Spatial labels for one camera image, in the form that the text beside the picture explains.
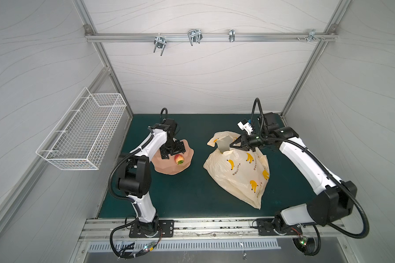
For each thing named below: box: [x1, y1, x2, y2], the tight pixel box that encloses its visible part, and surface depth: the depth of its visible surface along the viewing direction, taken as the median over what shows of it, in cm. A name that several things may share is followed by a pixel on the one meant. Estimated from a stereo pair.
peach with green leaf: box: [174, 153, 185, 165], surface depth 95 cm
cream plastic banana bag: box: [203, 130, 271, 210], surface depth 76 cm
